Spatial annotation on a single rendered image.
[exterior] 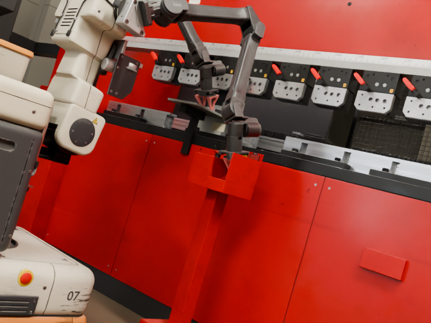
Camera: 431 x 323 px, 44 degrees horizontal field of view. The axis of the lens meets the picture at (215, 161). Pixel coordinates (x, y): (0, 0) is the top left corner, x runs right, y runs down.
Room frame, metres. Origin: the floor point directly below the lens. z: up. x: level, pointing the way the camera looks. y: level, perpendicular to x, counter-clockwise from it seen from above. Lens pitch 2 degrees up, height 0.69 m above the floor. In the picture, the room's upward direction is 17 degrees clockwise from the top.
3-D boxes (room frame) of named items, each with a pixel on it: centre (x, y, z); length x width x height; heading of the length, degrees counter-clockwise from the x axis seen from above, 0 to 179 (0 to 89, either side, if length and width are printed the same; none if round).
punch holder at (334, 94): (2.22, -0.40, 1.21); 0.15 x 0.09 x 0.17; 51
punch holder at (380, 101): (2.10, -0.55, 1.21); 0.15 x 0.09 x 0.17; 51
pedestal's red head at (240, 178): (2.00, -0.04, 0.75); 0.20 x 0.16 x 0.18; 44
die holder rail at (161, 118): (2.93, 0.48, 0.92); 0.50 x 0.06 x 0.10; 51
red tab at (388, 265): (1.82, -0.65, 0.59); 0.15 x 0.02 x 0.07; 51
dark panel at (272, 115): (3.13, -0.09, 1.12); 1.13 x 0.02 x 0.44; 51
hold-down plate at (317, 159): (2.16, -0.39, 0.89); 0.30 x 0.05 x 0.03; 51
